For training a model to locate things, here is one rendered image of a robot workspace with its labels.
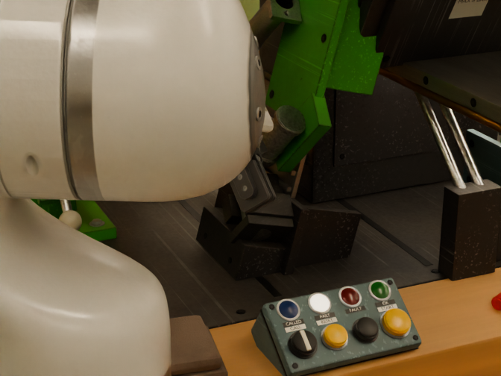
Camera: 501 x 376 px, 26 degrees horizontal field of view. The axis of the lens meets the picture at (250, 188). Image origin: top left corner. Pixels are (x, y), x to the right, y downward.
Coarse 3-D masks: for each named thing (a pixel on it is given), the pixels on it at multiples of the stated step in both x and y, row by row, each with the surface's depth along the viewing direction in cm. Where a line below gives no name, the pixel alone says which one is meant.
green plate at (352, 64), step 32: (320, 0) 123; (352, 0) 121; (288, 32) 129; (320, 32) 122; (352, 32) 122; (288, 64) 128; (320, 64) 121; (352, 64) 124; (288, 96) 127; (320, 96) 122
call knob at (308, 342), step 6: (300, 330) 106; (306, 330) 106; (294, 336) 106; (300, 336) 106; (306, 336) 106; (312, 336) 106; (294, 342) 105; (300, 342) 105; (306, 342) 105; (312, 342) 106; (294, 348) 105; (300, 348) 105; (306, 348) 105; (312, 348) 105; (300, 354) 105; (306, 354) 105
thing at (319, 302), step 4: (312, 296) 110; (316, 296) 110; (320, 296) 110; (324, 296) 110; (312, 300) 109; (316, 300) 109; (320, 300) 109; (324, 300) 110; (312, 304) 109; (316, 304) 109; (320, 304) 109; (324, 304) 109; (328, 304) 110; (316, 308) 109; (320, 308) 109; (324, 308) 109
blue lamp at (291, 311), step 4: (280, 304) 108; (284, 304) 108; (288, 304) 108; (292, 304) 108; (280, 308) 108; (284, 308) 108; (288, 308) 108; (292, 308) 108; (296, 308) 108; (280, 312) 108; (284, 312) 108; (288, 312) 108; (292, 312) 108; (296, 312) 108; (284, 316) 108; (288, 316) 108; (292, 316) 108
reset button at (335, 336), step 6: (336, 324) 108; (324, 330) 107; (330, 330) 107; (336, 330) 107; (342, 330) 107; (324, 336) 107; (330, 336) 106; (336, 336) 107; (342, 336) 107; (330, 342) 106; (336, 342) 106; (342, 342) 107
